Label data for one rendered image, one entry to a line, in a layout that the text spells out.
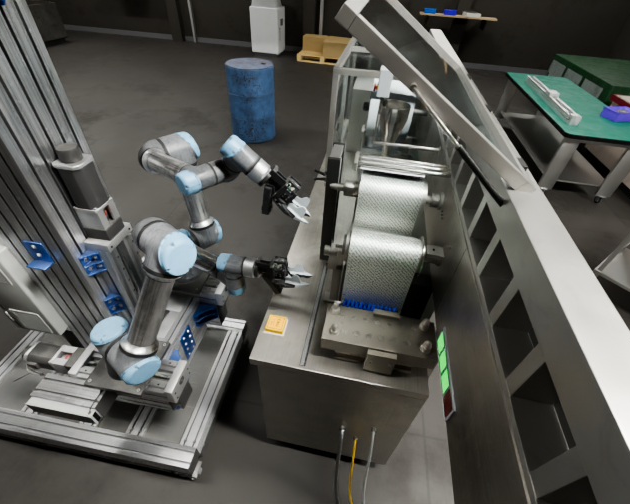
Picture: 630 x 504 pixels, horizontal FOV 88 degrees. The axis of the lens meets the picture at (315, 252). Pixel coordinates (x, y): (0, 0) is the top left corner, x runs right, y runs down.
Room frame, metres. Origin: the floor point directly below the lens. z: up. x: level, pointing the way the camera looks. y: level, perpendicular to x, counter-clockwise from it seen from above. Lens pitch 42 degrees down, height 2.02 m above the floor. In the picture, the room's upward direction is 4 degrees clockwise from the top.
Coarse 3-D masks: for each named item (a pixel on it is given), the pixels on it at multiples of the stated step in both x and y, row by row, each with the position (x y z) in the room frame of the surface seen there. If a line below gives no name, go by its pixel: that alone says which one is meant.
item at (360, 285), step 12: (348, 276) 0.84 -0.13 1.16; (360, 276) 0.83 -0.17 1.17; (372, 276) 0.82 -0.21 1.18; (384, 276) 0.82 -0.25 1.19; (396, 276) 0.81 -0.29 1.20; (348, 288) 0.84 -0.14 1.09; (360, 288) 0.83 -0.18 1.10; (372, 288) 0.82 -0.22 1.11; (384, 288) 0.82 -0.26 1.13; (396, 288) 0.81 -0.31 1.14; (408, 288) 0.81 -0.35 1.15; (360, 300) 0.83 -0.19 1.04; (372, 300) 0.82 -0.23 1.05; (384, 300) 0.82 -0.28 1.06; (396, 300) 0.81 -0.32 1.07
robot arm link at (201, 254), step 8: (136, 224) 0.78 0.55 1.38; (144, 224) 0.76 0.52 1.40; (136, 232) 0.74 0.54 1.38; (136, 240) 0.73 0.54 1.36; (200, 248) 0.93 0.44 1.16; (200, 256) 0.90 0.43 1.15; (208, 256) 0.93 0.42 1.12; (216, 256) 1.02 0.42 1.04; (200, 264) 0.89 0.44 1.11; (208, 264) 0.91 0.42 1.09; (208, 272) 0.93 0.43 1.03; (216, 272) 0.92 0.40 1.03
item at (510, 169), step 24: (360, 0) 0.88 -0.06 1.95; (360, 24) 0.71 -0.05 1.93; (384, 48) 0.70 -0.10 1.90; (408, 72) 0.69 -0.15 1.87; (432, 96) 0.69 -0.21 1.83; (456, 120) 0.68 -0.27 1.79; (456, 144) 0.66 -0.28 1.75; (480, 144) 0.67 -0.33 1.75; (504, 144) 0.85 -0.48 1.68; (504, 168) 0.66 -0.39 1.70
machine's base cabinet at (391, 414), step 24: (264, 384) 0.62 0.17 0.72; (288, 384) 0.61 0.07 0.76; (312, 384) 0.59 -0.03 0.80; (336, 384) 0.58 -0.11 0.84; (264, 408) 0.62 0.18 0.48; (288, 408) 0.61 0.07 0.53; (312, 408) 0.59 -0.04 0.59; (336, 408) 0.58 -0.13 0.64; (360, 408) 0.56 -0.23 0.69; (384, 408) 0.55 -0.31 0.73; (408, 408) 0.54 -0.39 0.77; (288, 432) 0.61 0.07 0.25; (312, 432) 0.59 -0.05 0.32; (336, 432) 0.57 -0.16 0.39; (360, 432) 0.56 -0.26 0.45; (384, 432) 0.54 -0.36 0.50; (360, 456) 0.55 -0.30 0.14; (384, 456) 0.54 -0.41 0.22
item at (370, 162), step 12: (360, 156) 1.21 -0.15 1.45; (372, 156) 1.20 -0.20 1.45; (360, 168) 1.13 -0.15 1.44; (372, 168) 1.14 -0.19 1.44; (384, 168) 1.13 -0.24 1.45; (396, 168) 1.12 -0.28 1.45; (408, 168) 1.12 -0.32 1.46; (420, 168) 1.14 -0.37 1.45; (432, 168) 1.14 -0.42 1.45; (444, 168) 1.16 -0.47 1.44
